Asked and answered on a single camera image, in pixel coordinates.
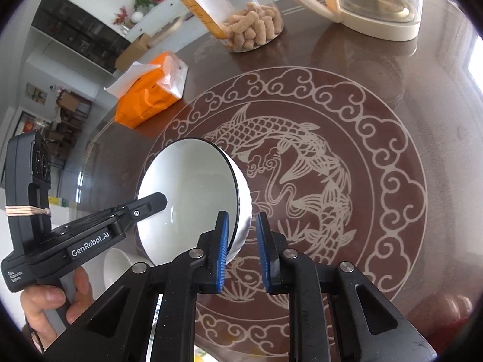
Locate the round white vase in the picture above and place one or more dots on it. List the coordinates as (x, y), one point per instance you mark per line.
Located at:
(136, 16)

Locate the red flowers in vase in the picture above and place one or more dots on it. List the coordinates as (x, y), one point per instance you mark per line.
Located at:
(120, 15)

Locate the white ribbed bowl dark rim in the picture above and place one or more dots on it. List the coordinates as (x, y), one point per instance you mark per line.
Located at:
(188, 188)

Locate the cardboard box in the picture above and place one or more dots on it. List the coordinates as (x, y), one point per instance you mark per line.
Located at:
(132, 52)

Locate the person's left hand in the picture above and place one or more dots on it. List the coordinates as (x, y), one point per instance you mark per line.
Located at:
(41, 305)

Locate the black wall cabinet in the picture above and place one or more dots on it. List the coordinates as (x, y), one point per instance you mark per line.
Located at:
(75, 30)

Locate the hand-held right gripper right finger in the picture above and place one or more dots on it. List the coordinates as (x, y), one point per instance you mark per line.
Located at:
(263, 256)

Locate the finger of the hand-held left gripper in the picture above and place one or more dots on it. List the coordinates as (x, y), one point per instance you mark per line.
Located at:
(147, 205)

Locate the clear plastic jar with snacks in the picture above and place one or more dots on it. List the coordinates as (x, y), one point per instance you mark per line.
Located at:
(241, 11)

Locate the orange tissue pack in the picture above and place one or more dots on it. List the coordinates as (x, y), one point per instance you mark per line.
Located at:
(151, 90)

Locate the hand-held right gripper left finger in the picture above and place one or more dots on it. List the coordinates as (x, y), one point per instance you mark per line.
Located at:
(222, 249)

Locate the small plain white bowl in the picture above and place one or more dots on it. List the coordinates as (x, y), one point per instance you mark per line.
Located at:
(120, 267)

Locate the wooden chair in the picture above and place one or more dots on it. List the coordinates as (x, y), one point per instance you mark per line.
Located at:
(70, 120)

